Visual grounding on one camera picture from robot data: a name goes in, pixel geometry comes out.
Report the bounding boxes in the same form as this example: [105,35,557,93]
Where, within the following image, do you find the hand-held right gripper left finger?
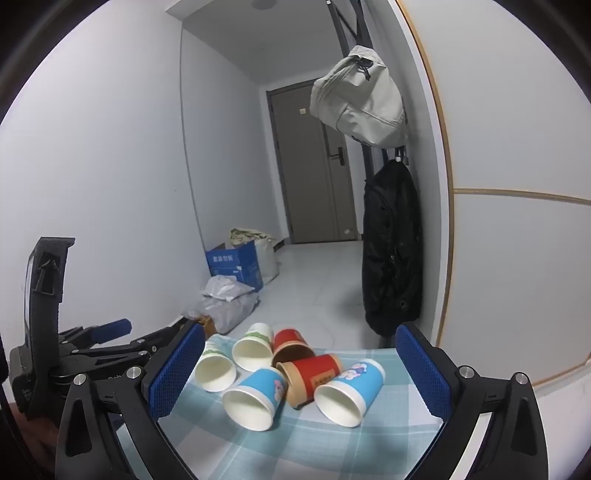
[54,320,206,480]

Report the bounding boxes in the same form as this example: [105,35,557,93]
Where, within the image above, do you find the black hanging backpack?
[361,159,424,339]

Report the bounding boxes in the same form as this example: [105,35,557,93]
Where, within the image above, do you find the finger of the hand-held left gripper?
[69,322,191,386]
[58,318,133,352]

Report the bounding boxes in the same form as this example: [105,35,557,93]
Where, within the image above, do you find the grey plastic bags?
[183,275,260,336]

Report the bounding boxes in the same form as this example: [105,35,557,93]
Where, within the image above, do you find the blue plaid cloth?
[113,333,491,480]

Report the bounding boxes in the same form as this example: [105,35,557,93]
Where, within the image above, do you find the blue paper cup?
[222,367,290,432]
[313,358,387,428]

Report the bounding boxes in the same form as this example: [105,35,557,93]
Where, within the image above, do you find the grey door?
[266,79,362,245]

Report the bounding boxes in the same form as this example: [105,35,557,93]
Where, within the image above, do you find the red paper cup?
[276,353,345,411]
[271,328,310,368]

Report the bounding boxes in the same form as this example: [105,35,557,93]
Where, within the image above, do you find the beige hanging bag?
[308,45,410,148]

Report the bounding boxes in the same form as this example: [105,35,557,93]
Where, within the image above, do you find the white sack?
[229,226,281,282]

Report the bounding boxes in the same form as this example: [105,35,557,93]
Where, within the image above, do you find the blue cardboard box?
[205,240,264,293]

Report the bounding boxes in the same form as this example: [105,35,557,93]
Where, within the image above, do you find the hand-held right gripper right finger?
[394,322,561,480]

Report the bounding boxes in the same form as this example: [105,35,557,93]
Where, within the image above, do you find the white green paper cup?
[231,322,276,374]

